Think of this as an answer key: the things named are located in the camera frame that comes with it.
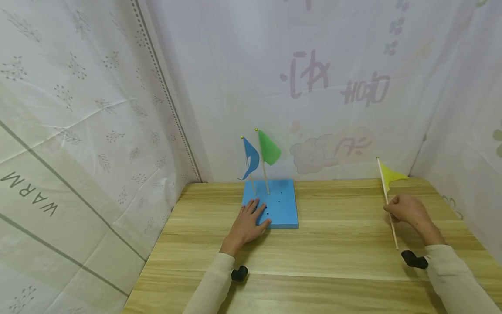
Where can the person's right hand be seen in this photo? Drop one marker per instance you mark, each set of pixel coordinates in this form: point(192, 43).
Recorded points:
point(411, 213)

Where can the person's left hand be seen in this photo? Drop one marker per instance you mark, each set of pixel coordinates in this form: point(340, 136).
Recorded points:
point(245, 228)

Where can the person's left fingers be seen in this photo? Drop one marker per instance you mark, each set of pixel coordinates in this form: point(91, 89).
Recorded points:
point(253, 206)

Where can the person's left thumb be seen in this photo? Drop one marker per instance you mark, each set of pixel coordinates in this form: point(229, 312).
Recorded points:
point(264, 223)

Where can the person's right fingers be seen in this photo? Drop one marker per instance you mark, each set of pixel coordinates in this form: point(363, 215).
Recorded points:
point(392, 210)

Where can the blue foam block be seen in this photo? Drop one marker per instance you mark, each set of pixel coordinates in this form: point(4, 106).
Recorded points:
point(276, 205)

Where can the yellow flag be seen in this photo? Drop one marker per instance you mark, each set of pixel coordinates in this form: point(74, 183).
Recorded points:
point(389, 183)

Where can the person's left forearm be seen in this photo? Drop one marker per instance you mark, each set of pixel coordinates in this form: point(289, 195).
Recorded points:
point(210, 285)

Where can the person's right forearm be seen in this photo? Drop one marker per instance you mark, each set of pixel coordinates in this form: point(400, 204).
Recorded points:
point(459, 281)

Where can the blue flag on stick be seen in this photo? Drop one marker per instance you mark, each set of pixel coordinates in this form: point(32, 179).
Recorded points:
point(251, 159)

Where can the black wrist band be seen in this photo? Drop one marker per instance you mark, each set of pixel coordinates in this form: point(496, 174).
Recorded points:
point(414, 259)
point(239, 273)

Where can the green flag on stick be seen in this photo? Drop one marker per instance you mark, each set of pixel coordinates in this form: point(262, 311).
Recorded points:
point(268, 150)

